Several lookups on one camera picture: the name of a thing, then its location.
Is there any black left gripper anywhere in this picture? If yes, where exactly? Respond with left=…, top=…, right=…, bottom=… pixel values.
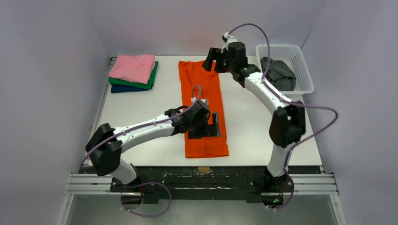
left=188, top=112, right=219, bottom=139

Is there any orange t shirt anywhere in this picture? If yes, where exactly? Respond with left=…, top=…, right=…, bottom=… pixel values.
left=178, top=61, right=229, bottom=158

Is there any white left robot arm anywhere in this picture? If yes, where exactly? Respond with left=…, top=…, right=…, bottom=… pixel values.
left=85, top=100, right=221, bottom=192

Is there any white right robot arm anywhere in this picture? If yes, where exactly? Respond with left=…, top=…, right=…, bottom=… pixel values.
left=202, top=42, right=306, bottom=191

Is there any brown tape piece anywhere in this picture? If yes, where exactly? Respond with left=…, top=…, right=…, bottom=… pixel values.
left=198, top=166, right=211, bottom=173

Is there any grey t shirt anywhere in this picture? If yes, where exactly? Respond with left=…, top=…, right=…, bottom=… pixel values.
left=260, top=57, right=296, bottom=92

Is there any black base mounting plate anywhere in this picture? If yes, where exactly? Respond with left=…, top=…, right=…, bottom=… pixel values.
left=78, top=165, right=321, bottom=206

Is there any pink folded t shirt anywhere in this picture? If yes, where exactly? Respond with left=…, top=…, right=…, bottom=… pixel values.
left=109, top=54, right=155, bottom=84

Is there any white plastic basket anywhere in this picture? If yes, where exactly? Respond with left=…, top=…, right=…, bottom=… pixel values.
left=255, top=44, right=314, bottom=95

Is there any green folded t shirt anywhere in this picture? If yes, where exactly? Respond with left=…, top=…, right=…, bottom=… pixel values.
left=108, top=61, right=159, bottom=90

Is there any blue folded t shirt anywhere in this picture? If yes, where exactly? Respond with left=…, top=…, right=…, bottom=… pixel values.
left=111, top=85, right=147, bottom=94

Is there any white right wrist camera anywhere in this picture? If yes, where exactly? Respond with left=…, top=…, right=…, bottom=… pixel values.
left=221, top=32, right=237, bottom=53

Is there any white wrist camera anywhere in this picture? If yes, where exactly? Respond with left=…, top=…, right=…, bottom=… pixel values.
left=221, top=32, right=237, bottom=53
left=191, top=97, right=209, bottom=107

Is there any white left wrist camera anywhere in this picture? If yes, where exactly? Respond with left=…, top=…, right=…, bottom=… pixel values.
left=191, top=97, right=209, bottom=107

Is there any aluminium frame rail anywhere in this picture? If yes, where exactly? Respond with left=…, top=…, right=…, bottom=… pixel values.
left=64, top=172, right=338, bottom=195

